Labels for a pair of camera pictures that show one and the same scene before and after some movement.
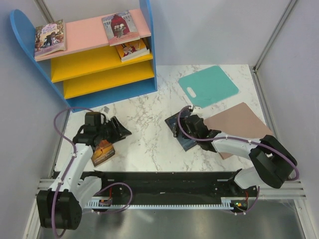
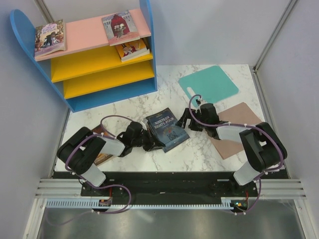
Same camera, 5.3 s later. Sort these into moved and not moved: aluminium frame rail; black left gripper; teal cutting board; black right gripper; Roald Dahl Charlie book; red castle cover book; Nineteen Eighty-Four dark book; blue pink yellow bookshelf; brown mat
Moved: Nineteen Eighty-Four dark book; black right gripper; black left gripper
Not moved: blue pink yellow bookshelf; aluminium frame rail; brown mat; teal cutting board; Roald Dahl Charlie book; red castle cover book
